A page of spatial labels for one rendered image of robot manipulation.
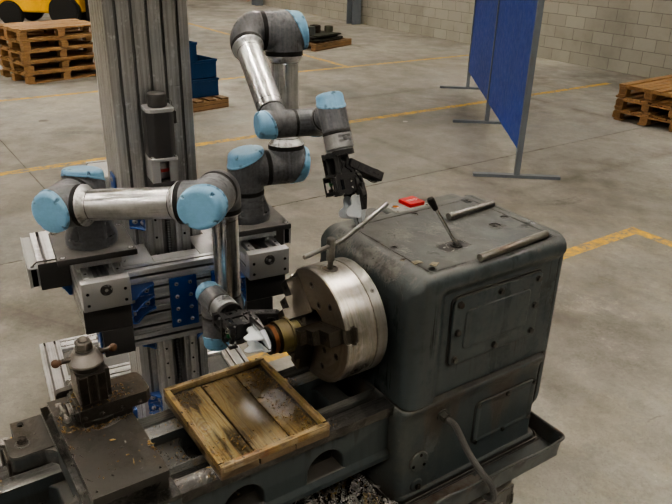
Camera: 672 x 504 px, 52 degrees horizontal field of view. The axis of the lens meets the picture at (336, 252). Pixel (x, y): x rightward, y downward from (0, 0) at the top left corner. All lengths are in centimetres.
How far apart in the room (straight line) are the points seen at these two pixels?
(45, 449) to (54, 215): 60
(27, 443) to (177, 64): 117
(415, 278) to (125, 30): 112
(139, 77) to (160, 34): 14
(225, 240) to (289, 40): 64
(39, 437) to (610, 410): 261
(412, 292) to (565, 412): 191
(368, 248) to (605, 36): 1148
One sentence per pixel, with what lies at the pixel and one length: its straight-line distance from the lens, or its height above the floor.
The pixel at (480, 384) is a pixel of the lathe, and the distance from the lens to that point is 206.
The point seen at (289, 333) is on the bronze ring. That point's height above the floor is 110.
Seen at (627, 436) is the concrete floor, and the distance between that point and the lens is 349.
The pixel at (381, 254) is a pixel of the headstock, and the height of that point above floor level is 125.
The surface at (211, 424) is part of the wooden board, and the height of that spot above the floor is 89.
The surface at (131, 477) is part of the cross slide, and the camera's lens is 160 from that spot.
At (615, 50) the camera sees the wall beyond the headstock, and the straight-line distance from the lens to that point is 1306.
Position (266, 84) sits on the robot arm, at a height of 164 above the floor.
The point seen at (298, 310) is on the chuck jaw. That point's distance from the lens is 182.
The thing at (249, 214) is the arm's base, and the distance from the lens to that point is 224.
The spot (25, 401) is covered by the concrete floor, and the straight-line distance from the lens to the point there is 361.
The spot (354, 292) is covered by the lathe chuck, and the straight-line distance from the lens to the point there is 174.
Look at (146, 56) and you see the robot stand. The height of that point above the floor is 167.
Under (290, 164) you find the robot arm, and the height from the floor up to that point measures 135.
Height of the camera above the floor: 202
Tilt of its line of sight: 25 degrees down
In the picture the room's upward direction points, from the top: 2 degrees clockwise
